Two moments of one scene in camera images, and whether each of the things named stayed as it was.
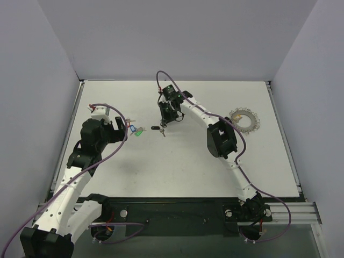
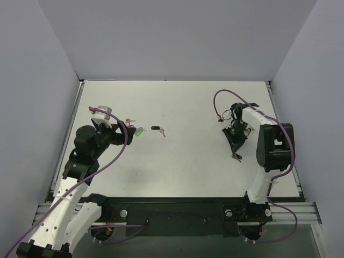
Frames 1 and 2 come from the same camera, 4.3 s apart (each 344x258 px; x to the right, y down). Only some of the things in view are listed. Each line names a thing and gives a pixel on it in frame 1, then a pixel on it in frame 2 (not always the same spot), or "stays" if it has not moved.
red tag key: x=128 y=120 stays
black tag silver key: x=158 y=128 stays
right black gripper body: x=166 y=114 -> x=236 y=135
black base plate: x=181 y=216 stays
